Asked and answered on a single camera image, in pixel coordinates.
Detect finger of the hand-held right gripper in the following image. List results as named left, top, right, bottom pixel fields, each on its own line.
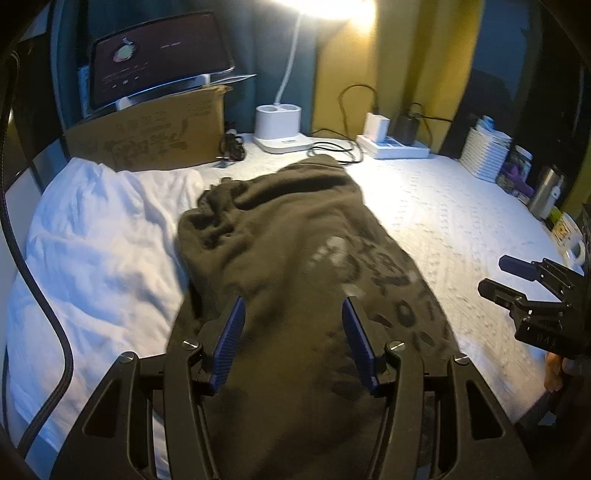
left=477, top=278, right=528, bottom=315
left=498, top=255, right=544, bottom=283

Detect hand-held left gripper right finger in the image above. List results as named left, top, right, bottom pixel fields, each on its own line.
left=341, top=296, right=539, bottom=480

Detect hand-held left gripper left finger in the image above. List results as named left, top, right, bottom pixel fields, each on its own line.
left=50, top=296, right=247, bottom=480

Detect olive green t-shirt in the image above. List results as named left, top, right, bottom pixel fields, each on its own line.
left=166, top=154, right=463, bottom=480

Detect person's right hand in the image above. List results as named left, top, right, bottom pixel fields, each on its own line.
left=544, top=352, right=579, bottom=394

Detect white bear print mug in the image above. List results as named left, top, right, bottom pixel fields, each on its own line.
left=551, top=215, right=587, bottom=267

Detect white quilted mattress cover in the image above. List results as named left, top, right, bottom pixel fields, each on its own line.
left=0, top=134, right=588, bottom=480

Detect stainless steel tumbler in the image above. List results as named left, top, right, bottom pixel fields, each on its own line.
left=527, top=165, right=568, bottom=221

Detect purple snack packets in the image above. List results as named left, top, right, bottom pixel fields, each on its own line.
left=498, top=145, right=534, bottom=204

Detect white lattice basket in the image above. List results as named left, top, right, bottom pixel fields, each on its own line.
left=460, top=115, right=513, bottom=182

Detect yellow curtain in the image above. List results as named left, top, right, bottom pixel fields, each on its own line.
left=561, top=65, right=591, bottom=214
left=311, top=0, right=484, bottom=153

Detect white garment pile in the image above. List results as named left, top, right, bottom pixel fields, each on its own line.
left=7, top=157, right=206, bottom=463

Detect dark chair back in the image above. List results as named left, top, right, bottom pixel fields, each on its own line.
left=438, top=69, right=509, bottom=158

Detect white power strip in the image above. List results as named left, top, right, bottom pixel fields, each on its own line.
left=356, top=135, right=431, bottom=160

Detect black charger adapter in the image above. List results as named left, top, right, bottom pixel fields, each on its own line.
left=397, top=112, right=421, bottom=144

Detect white charger adapter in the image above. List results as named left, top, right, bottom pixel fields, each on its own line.
left=365, top=112, right=391, bottom=142

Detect white desk lamp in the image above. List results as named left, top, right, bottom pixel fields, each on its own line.
left=252, top=0, right=376, bottom=155

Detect cardboard box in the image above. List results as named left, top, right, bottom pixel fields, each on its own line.
left=62, top=85, right=234, bottom=173

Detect black screen monitor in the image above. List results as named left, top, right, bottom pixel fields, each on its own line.
left=83, top=14, right=257, bottom=119

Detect short black adapter cable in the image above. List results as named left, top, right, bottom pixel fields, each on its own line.
left=409, top=102, right=456, bottom=126

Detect black braided cable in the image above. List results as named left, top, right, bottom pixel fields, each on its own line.
left=0, top=51, right=75, bottom=456

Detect bundled black cable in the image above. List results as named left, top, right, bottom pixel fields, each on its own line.
left=216, top=129, right=246, bottom=167

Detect long looped black cable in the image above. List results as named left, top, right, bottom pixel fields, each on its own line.
left=307, top=84, right=382, bottom=165

